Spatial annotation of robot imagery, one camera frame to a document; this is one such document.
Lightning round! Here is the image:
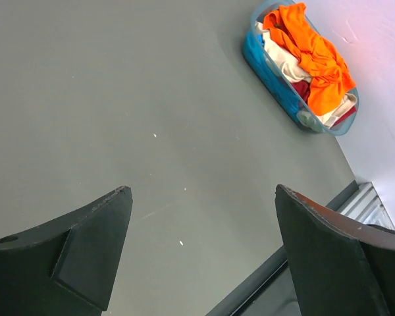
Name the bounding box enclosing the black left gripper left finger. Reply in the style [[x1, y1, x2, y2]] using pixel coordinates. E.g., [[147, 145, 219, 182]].
[[0, 186, 132, 315]]

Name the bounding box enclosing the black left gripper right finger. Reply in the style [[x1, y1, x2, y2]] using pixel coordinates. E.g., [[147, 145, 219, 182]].
[[275, 184, 395, 315]]

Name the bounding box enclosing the orange t-shirt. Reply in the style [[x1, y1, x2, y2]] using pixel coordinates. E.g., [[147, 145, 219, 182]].
[[263, 3, 356, 116]]

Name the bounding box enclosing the dark red t-shirt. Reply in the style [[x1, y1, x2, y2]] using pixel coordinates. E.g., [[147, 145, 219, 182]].
[[290, 80, 357, 127]]

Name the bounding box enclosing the blue plastic laundry basket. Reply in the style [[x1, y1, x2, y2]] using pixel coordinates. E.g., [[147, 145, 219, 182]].
[[242, 1, 358, 136]]

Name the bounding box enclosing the beige t-shirt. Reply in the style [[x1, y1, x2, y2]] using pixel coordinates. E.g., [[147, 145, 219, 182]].
[[255, 22, 357, 132]]

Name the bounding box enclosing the aluminium frame rail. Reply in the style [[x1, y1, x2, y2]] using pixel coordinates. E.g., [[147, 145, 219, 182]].
[[338, 182, 395, 230]]

